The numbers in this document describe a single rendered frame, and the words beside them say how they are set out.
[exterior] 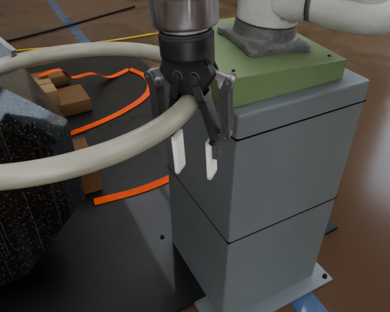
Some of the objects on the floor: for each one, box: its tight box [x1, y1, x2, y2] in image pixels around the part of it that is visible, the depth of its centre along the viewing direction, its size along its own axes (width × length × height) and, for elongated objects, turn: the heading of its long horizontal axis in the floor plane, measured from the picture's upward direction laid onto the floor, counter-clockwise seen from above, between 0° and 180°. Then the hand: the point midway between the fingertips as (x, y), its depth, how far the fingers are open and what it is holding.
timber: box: [72, 137, 102, 194], centre depth 184 cm, size 30×12×12 cm, turn 26°
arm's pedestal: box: [160, 68, 370, 312], centre depth 125 cm, size 50×50×80 cm
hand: (195, 155), depth 61 cm, fingers open, 5 cm apart
